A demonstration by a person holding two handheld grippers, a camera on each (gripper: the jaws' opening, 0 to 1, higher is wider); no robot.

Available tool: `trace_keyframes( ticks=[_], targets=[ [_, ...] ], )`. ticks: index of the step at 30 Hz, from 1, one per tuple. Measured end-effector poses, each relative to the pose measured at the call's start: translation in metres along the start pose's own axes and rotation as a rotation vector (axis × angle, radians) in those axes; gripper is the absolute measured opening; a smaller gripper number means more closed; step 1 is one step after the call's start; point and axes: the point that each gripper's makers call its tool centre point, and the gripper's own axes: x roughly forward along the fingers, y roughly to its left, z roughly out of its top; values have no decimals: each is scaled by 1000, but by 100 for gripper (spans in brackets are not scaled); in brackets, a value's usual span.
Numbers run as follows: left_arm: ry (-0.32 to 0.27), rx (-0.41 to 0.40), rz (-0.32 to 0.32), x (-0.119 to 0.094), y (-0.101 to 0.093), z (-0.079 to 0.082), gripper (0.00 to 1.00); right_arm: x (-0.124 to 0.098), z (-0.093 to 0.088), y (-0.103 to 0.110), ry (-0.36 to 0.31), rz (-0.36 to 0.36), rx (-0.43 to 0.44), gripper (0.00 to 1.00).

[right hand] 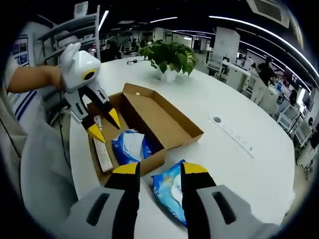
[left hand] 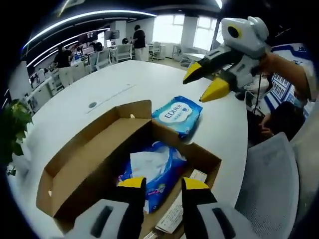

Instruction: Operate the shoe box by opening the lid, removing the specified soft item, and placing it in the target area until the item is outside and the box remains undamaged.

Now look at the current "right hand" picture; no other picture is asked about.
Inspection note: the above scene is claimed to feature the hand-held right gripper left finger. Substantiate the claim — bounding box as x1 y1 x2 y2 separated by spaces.
62 161 142 239

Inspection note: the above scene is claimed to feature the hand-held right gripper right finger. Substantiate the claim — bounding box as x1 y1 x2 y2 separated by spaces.
180 161 280 239

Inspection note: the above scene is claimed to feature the blue wet wipes soft pack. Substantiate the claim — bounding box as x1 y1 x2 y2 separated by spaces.
151 159 188 229

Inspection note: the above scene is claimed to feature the blue tissue soft pack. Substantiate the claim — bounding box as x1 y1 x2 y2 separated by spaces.
111 128 154 166

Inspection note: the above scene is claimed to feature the brown cardboard shoe box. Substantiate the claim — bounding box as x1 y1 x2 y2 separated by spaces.
87 83 205 186

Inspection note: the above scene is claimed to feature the grey metal shelf rack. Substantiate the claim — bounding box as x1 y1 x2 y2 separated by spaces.
36 1 102 63

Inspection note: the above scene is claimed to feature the green potted plant white pot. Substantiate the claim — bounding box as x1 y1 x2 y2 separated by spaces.
139 39 198 83

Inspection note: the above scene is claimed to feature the long curved ceiling light strip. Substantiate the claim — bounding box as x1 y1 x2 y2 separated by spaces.
208 15 319 88

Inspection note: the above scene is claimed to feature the white ceiling air conditioner vent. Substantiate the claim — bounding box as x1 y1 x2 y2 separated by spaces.
246 0 292 28

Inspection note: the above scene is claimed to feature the blue white wall poster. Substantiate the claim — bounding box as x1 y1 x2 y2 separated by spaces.
11 34 38 120

